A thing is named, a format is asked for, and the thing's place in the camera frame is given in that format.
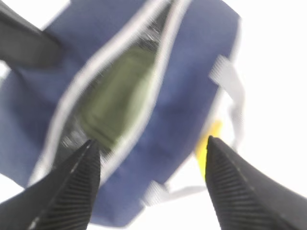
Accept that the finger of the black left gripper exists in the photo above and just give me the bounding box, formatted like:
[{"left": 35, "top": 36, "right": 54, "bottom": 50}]
[{"left": 0, "top": 4, "right": 61, "bottom": 68}]

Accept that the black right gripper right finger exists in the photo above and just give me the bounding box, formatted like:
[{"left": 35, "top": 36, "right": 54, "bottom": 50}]
[{"left": 205, "top": 136, "right": 307, "bottom": 230}]

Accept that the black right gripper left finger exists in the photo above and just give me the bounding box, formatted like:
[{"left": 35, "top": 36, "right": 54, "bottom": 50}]
[{"left": 0, "top": 140, "right": 101, "bottom": 230}]

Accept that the yellow banana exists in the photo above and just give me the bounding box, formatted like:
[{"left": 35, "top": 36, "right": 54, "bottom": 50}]
[{"left": 195, "top": 120, "right": 223, "bottom": 179}]

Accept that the navy blue lunch bag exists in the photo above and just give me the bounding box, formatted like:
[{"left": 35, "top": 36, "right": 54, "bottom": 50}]
[{"left": 0, "top": 0, "right": 244, "bottom": 228}]

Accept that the green lid glass container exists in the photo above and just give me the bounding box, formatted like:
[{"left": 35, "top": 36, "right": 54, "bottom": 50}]
[{"left": 79, "top": 46, "right": 155, "bottom": 149}]

